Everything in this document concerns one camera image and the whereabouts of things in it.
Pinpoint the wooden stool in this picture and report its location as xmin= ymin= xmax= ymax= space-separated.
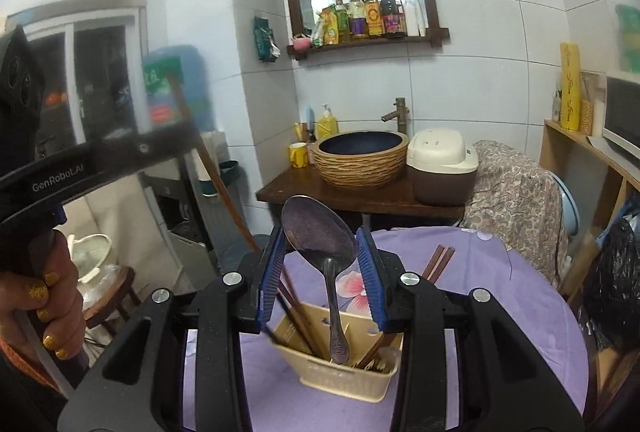
xmin=82 ymin=266 xmax=140 ymax=339

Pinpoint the black plastic bag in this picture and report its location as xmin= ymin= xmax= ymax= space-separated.
xmin=582 ymin=218 xmax=640 ymax=364

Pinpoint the metal spoon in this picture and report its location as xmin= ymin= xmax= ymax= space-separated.
xmin=281 ymin=195 xmax=358 ymax=366

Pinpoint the dark wooden counter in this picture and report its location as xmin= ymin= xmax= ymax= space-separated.
xmin=255 ymin=169 xmax=467 ymax=219

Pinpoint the purple label oil bottle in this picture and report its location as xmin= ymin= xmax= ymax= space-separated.
xmin=348 ymin=0 xmax=369 ymax=40

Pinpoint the blue water bottle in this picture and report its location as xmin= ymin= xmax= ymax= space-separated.
xmin=141 ymin=44 xmax=215 ymax=133

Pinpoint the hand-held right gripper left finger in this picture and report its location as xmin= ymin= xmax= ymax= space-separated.
xmin=59 ymin=226 xmax=287 ymax=432

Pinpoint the glass sliding door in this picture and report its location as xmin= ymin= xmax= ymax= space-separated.
xmin=10 ymin=0 xmax=151 ymax=149

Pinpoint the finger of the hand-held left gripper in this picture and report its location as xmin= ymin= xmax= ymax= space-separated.
xmin=135 ymin=118 xmax=202 ymax=169

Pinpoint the wooden shelf unit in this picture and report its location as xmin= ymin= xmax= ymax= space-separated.
xmin=539 ymin=119 xmax=640 ymax=299

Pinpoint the yellow mug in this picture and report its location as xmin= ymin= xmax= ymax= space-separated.
xmin=288 ymin=142 xmax=310 ymax=169

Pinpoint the cream perforated utensil holder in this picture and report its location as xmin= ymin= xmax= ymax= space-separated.
xmin=270 ymin=303 xmax=404 ymax=404

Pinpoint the light blue plastic basin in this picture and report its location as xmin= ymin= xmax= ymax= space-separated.
xmin=552 ymin=172 xmax=581 ymax=238

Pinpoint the dark soy sauce bottle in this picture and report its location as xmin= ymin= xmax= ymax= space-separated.
xmin=379 ymin=0 xmax=407 ymax=38

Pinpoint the yellow soap bottle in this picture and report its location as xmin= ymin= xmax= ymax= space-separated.
xmin=315 ymin=104 xmax=340 ymax=141

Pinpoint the tall yellow box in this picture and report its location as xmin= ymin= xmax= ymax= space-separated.
xmin=558 ymin=42 xmax=583 ymax=132

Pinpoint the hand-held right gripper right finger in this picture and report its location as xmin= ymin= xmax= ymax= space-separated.
xmin=356 ymin=227 xmax=586 ymax=432

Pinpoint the yellow green packet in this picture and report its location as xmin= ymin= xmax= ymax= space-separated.
xmin=312 ymin=6 xmax=341 ymax=47

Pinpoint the bamboo style faucet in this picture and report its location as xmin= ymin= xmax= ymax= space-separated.
xmin=381 ymin=98 xmax=412 ymax=133

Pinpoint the tan packet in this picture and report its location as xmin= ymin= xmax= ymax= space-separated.
xmin=579 ymin=72 xmax=607 ymax=137

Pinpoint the white paper cup stack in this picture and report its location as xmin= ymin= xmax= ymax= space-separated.
xmin=197 ymin=132 xmax=221 ymax=198

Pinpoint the green and yellow package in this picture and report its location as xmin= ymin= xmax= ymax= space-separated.
xmin=614 ymin=4 xmax=640 ymax=73

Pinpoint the white microwave oven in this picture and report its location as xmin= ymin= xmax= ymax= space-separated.
xmin=600 ymin=72 xmax=640 ymax=158

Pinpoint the white plastic bottle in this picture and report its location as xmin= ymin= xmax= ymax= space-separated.
xmin=405 ymin=0 xmax=429 ymax=38

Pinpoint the amber sauce bottle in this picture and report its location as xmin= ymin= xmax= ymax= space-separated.
xmin=364 ymin=0 xmax=384 ymax=38

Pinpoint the floral patterned cloth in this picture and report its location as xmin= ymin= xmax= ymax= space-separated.
xmin=458 ymin=140 xmax=570 ymax=289

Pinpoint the reddish brown chopstick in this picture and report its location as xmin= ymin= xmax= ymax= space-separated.
xmin=282 ymin=264 xmax=327 ymax=358

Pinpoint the purple floral tablecloth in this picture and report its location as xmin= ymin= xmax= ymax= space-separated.
xmin=182 ymin=227 xmax=591 ymax=432

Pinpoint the woven pattern wash basin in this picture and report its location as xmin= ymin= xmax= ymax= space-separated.
xmin=310 ymin=130 xmax=411 ymax=191

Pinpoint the cream and brown rice cooker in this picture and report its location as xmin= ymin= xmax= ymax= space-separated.
xmin=405 ymin=127 xmax=480 ymax=207

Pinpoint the grey water dispenser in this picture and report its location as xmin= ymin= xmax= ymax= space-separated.
xmin=140 ymin=132 xmax=236 ymax=271

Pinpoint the person's left hand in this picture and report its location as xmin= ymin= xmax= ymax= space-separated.
xmin=0 ymin=231 xmax=87 ymax=361

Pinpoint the green oil bottle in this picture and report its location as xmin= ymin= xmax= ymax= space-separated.
xmin=334 ymin=0 xmax=351 ymax=44

